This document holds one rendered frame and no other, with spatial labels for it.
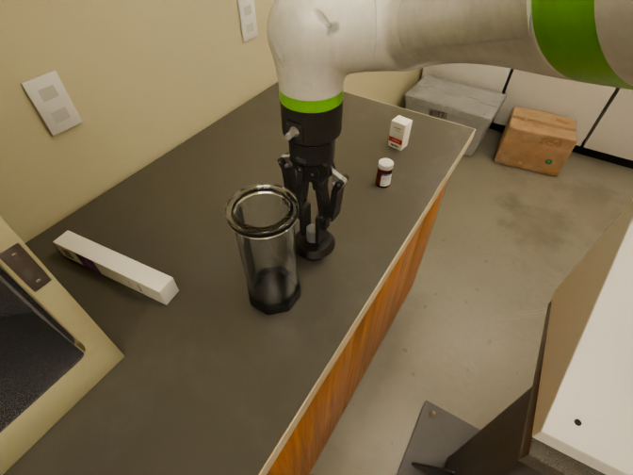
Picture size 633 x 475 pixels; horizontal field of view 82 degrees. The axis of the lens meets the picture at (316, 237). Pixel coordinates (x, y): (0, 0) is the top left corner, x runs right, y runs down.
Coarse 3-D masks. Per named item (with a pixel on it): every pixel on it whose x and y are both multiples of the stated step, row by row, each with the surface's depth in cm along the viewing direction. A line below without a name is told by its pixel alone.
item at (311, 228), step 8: (312, 224) 73; (312, 232) 72; (328, 232) 76; (296, 240) 75; (304, 240) 75; (312, 240) 74; (328, 240) 75; (296, 248) 74; (304, 248) 73; (312, 248) 73; (320, 248) 73; (328, 248) 74; (304, 256) 73; (312, 256) 73; (320, 256) 73
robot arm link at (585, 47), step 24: (552, 0) 19; (576, 0) 17; (600, 0) 16; (624, 0) 15; (552, 24) 19; (576, 24) 18; (600, 24) 17; (624, 24) 16; (552, 48) 20; (576, 48) 19; (600, 48) 17; (624, 48) 16; (576, 72) 21; (600, 72) 19; (624, 72) 18
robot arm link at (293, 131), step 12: (288, 108) 50; (336, 108) 51; (288, 120) 52; (300, 120) 50; (312, 120) 50; (324, 120) 51; (336, 120) 52; (288, 132) 51; (300, 132) 52; (312, 132) 52; (324, 132) 52; (336, 132) 54; (300, 144) 53; (312, 144) 53
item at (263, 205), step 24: (240, 192) 56; (264, 192) 57; (288, 192) 56; (240, 216) 57; (264, 216) 61; (288, 216) 52; (240, 240) 55; (264, 240) 52; (288, 240) 55; (264, 264) 56; (288, 264) 59; (264, 288) 61; (288, 288) 64
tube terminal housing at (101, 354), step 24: (0, 240) 38; (0, 264) 39; (24, 288) 45; (48, 288) 45; (48, 312) 49; (72, 312) 49; (96, 336) 55; (96, 360) 56; (120, 360) 61; (72, 384) 54; (48, 408) 52; (24, 432) 50; (0, 456) 49
